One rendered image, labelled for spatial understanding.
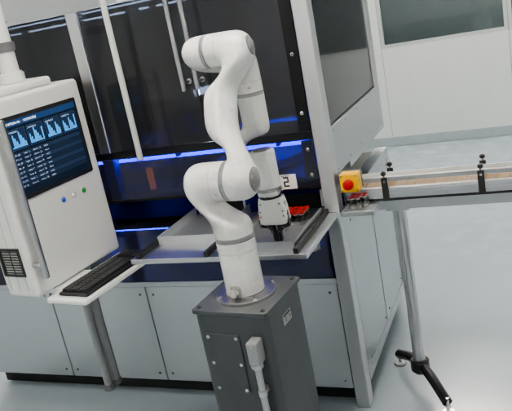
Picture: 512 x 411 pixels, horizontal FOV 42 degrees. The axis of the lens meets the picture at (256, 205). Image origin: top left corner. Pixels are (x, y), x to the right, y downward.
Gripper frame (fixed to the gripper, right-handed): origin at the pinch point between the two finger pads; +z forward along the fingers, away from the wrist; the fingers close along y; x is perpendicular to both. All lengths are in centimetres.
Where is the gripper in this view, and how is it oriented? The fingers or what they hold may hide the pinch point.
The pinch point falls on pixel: (278, 236)
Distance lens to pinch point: 233.0
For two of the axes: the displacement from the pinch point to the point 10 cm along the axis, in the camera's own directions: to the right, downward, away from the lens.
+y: -9.2, 0.6, 3.9
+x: -3.5, 3.5, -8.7
